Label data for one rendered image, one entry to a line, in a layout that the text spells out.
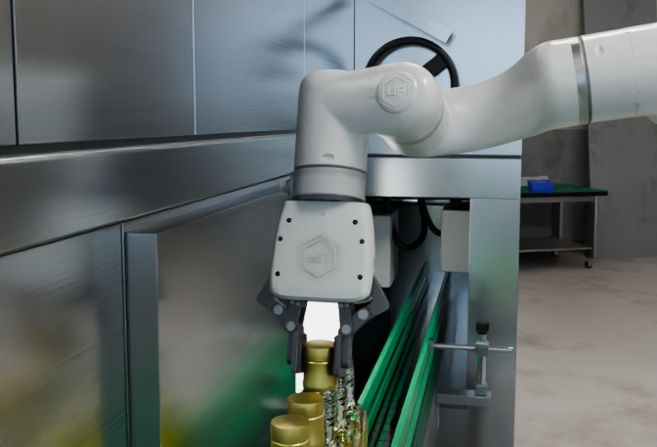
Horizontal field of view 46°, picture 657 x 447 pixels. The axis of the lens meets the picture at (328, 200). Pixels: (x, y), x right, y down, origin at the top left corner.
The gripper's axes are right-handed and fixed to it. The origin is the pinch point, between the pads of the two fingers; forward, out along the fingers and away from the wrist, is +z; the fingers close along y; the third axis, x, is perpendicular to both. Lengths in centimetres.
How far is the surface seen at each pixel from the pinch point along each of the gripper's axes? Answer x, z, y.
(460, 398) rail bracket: 88, 10, 10
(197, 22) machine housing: -2.5, -34.0, -15.0
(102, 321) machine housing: -17.0, -2.1, -14.7
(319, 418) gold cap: -5.1, 5.5, 1.5
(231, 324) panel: 7.5, -2.4, -12.0
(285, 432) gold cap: -11.7, 6.2, 0.2
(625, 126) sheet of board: 743, -221, 140
